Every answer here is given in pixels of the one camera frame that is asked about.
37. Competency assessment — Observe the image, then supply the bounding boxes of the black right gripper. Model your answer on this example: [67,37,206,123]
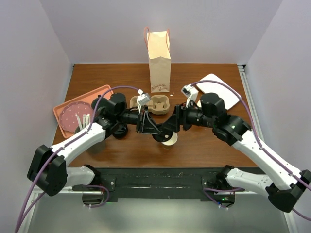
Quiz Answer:
[162,100,215,132]

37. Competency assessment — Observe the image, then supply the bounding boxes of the orange plastic tray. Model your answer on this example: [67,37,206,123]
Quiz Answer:
[53,85,110,138]

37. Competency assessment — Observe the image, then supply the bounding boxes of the pink dotted plate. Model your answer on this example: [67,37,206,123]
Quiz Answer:
[59,101,93,133]

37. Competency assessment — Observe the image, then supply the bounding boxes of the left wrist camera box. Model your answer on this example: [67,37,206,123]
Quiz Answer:
[137,93,151,105]

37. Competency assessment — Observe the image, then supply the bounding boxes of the aluminium frame rail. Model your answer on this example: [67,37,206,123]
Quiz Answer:
[18,63,299,233]

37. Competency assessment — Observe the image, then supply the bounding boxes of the cardboard two-cup carrier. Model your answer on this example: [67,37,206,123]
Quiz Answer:
[129,95,170,115]

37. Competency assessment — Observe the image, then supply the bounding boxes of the single paper coffee cup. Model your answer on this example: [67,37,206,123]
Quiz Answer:
[162,132,178,146]

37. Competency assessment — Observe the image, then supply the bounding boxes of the white rectangular tray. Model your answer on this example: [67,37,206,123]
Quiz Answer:
[196,74,239,110]

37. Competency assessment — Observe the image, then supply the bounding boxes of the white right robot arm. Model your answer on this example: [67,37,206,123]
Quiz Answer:
[160,93,311,213]

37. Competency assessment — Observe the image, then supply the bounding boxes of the stack of black lids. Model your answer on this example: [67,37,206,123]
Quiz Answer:
[112,124,128,139]

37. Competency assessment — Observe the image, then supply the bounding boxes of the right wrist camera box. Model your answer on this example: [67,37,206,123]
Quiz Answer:
[181,84,199,100]

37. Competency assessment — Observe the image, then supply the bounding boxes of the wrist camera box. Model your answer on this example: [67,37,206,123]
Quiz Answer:
[137,93,151,105]
[181,84,199,100]

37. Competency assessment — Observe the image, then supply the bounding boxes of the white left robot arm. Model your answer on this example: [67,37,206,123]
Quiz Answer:
[27,93,160,196]

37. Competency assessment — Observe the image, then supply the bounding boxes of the grey cup with stirrers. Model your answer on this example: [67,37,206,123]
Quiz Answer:
[73,113,106,153]

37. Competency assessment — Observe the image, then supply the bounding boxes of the brown paper takeout bag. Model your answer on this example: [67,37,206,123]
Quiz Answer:
[143,27,172,93]

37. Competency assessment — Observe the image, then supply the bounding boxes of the black plastic cup lid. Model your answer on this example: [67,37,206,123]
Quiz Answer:
[152,129,173,143]

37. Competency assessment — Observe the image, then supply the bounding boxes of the dark green mug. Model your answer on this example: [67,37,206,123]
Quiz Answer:
[91,95,107,110]

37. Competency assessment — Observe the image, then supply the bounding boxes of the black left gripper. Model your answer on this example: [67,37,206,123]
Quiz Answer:
[117,105,160,134]

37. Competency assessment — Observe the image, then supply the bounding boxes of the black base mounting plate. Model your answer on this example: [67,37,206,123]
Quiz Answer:
[80,167,245,203]

